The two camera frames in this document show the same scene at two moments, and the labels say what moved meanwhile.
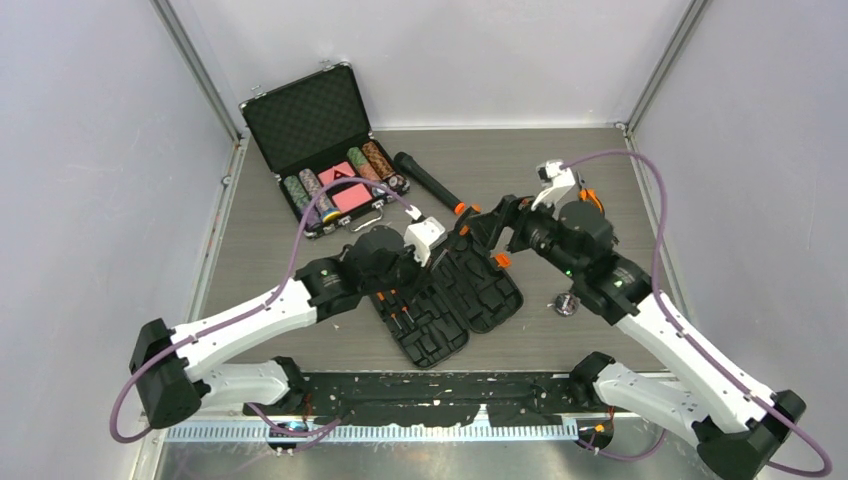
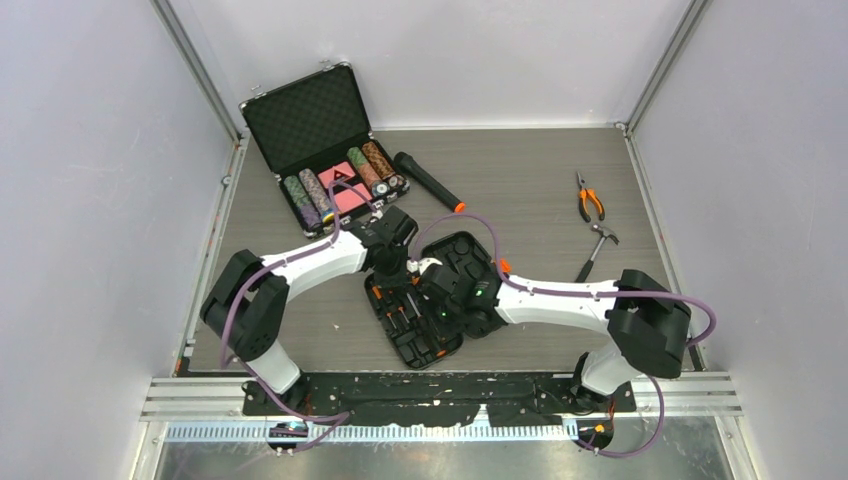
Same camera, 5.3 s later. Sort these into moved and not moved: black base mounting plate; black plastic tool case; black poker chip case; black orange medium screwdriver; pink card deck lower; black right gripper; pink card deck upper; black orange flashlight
Moved: black orange medium screwdriver; black right gripper
Not moved: pink card deck upper; black poker chip case; pink card deck lower; black plastic tool case; black orange flashlight; black base mounting plate
